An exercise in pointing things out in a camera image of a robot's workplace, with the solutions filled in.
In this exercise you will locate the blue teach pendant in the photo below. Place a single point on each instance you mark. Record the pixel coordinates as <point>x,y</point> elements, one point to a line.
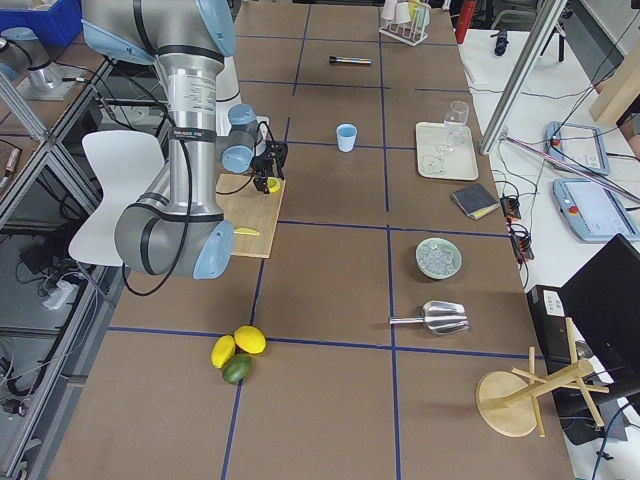
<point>594,214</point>
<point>580,146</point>

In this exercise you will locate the white wire cup rack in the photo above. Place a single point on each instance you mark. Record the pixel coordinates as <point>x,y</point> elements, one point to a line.
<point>406,33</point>

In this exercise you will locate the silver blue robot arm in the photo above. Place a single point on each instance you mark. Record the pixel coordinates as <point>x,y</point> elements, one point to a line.
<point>176,226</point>

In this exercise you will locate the far blue teach pendant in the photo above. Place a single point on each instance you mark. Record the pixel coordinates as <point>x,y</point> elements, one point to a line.
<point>580,146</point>

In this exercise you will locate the black metal muddler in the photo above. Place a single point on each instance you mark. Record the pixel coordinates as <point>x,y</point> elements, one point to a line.
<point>351,61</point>

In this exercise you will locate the aluminium frame post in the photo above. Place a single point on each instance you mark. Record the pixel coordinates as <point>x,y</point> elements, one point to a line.
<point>540,32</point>

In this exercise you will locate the wooden mug tree stand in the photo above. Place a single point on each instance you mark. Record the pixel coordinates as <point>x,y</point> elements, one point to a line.
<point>508,401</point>

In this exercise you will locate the green bowl of ice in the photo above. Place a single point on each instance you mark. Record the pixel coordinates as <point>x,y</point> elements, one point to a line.
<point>438,258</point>

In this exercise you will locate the white cup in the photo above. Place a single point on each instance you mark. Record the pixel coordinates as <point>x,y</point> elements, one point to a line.
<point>396,12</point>

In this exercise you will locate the near blue teach pendant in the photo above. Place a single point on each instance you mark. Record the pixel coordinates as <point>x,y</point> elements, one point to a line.
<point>594,214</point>

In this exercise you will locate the black laptop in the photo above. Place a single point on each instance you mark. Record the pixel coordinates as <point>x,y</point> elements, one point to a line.
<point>602,298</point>

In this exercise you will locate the white chair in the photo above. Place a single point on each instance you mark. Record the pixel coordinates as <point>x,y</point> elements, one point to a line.
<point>125,163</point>

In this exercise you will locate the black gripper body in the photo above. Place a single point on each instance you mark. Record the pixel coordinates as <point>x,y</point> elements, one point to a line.
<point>262,169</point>

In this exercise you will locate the cream bear tray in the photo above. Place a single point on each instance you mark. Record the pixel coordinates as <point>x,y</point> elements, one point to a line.
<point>435,162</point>

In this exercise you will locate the yellow cup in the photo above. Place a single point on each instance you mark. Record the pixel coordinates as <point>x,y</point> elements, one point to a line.
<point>413,6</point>

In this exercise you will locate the clear wine glass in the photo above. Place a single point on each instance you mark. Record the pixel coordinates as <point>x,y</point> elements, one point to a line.
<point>455,120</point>

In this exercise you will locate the yellow lemon half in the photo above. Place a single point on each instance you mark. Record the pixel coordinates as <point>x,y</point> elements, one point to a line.
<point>274,184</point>

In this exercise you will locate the wooden cutting board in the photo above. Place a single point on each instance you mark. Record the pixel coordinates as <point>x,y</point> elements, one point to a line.
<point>244,206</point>

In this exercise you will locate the mint green cup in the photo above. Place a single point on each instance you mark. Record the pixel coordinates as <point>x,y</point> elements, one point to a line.
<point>422,18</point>

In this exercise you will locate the green lime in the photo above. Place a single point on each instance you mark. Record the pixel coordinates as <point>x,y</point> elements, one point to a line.
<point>237,368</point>

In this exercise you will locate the metal ice scoop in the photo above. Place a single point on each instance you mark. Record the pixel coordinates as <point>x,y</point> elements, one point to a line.
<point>438,317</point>

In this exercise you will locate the red cylinder bottle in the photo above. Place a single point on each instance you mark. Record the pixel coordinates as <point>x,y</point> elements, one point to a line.
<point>464,20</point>

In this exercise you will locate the yellow plastic knife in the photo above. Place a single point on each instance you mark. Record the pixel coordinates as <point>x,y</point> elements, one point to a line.
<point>247,231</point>

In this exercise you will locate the light blue cup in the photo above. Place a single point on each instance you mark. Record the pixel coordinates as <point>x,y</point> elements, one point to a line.
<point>346,135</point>

